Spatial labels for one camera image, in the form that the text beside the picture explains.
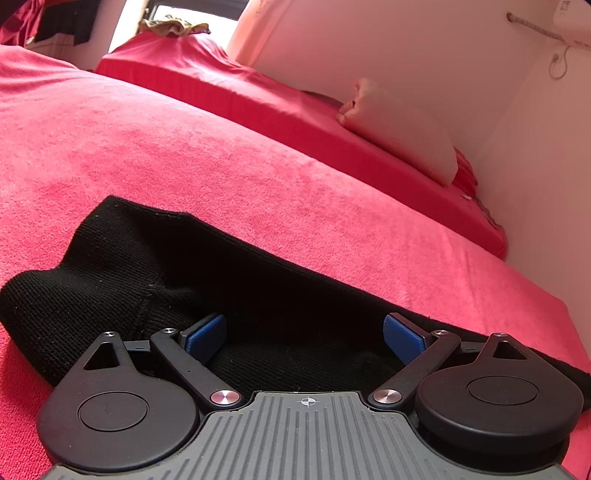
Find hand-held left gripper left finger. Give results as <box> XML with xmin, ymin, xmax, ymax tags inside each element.
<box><xmin>82</xmin><ymin>312</ymin><xmax>243</xmax><ymax>409</ymax></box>

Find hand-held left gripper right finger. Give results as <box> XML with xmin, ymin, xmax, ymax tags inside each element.
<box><xmin>368</xmin><ymin>312</ymin><xmax>533</xmax><ymax>409</ymax></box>

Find black knit pants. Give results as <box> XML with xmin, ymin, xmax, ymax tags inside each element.
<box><xmin>0</xmin><ymin>195</ymin><xmax>591</xmax><ymax>411</ymax></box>

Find red folded cloth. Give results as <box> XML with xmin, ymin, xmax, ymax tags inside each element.
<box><xmin>451</xmin><ymin>147</ymin><xmax>479</xmax><ymax>197</ymax></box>

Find white pillow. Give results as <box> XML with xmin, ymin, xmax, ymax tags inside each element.
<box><xmin>335</xmin><ymin>78</ymin><xmax>459</xmax><ymax>186</ymax></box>

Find red bed sheet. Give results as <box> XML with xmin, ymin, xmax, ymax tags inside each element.
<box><xmin>95</xmin><ymin>32</ymin><xmax>509</xmax><ymax>260</ymax></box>

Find olive crumpled cloth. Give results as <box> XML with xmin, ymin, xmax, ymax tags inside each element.
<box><xmin>137</xmin><ymin>15</ymin><xmax>212</xmax><ymax>38</ymax></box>

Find dark framed window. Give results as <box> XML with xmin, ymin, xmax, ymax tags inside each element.
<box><xmin>108</xmin><ymin>0</ymin><xmax>253</xmax><ymax>52</ymax></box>

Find wrapped air conditioner pipe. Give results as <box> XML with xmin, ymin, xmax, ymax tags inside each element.
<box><xmin>506</xmin><ymin>12</ymin><xmax>565</xmax><ymax>43</ymax></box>

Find red and black hanging cloth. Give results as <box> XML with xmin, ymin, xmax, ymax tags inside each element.
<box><xmin>0</xmin><ymin>0</ymin><xmax>101</xmax><ymax>48</ymax></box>

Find white air conditioner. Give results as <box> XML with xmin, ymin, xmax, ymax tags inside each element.
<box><xmin>560</xmin><ymin>0</ymin><xmax>591</xmax><ymax>43</ymax></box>

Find white power cord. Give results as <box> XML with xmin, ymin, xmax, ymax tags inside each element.
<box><xmin>549</xmin><ymin>45</ymin><xmax>570</xmax><ymax>80</ymax></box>

